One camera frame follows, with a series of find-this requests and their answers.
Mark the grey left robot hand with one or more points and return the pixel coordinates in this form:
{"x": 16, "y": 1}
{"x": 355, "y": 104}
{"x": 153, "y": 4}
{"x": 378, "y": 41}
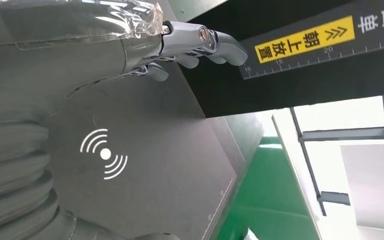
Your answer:
{"x": 62, "y": 46}

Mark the black inbound scanner machine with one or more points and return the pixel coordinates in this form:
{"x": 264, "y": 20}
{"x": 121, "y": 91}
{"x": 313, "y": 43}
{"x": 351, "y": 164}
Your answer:
{"x": 152, "y": 185}

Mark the green conveyor belt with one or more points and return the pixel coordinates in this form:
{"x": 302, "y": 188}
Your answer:
{"x": 271, "y": 198}

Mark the pale grey board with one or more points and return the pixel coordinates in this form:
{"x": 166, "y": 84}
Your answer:
{"x": 377, "y": 185}

